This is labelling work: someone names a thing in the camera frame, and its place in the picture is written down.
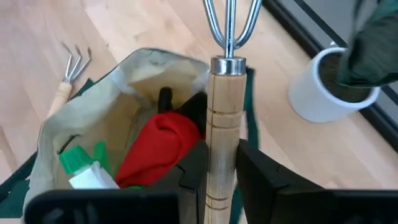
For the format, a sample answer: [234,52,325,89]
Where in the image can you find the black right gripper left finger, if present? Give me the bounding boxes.
[24,139,209,224]

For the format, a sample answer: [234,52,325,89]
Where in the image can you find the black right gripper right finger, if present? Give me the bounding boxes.
[235,138,398,224]

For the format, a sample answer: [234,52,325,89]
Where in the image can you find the green garden twine spool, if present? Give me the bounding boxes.
[58,140,121,190]

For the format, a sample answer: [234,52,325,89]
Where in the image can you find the red black gardening glove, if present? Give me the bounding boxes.
[114,86,208,189]

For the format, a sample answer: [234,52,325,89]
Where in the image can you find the beige green gardening bag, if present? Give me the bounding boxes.
[0,47,261,224]

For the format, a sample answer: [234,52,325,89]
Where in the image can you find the hand rake wooden handle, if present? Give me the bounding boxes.
[46,42,93,119]
[201,0,264,224]

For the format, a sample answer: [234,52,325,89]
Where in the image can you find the green plant in white pot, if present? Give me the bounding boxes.
[287,0,398,124]

